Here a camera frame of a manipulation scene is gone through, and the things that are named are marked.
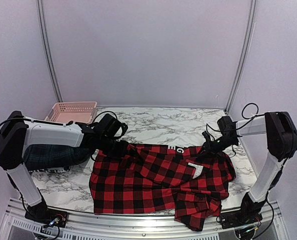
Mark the folded striped garment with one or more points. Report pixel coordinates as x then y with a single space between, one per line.
54 170

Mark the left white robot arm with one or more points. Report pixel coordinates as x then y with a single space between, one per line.
28 144

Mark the pink plastic laundry basket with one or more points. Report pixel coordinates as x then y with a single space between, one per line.
80 111

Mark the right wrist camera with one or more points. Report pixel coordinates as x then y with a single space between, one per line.
226 129

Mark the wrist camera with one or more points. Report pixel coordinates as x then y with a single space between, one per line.
106 124
226 129

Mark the right aluminium corner post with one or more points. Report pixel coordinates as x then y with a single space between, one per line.
251 21

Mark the aluminium front frame rail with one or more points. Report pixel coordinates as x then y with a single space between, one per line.
88 226

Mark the left aluminium corner post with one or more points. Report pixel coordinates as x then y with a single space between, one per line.
47 50

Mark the dark green plaid garment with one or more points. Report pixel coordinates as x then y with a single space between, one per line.
44 156

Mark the red black plaid garment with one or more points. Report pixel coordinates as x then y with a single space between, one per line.
152 178

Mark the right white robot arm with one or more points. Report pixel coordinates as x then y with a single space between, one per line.
281 144

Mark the aluminium corner post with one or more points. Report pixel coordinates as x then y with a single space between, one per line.
47 50
251 21

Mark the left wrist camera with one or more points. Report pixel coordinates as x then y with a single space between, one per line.
106 124

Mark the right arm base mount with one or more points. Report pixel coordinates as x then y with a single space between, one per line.
249 213

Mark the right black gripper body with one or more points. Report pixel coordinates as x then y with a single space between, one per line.
216 148

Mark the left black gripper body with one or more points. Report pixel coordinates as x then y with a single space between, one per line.
110 150

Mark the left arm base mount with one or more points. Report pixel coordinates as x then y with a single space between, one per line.
41 213

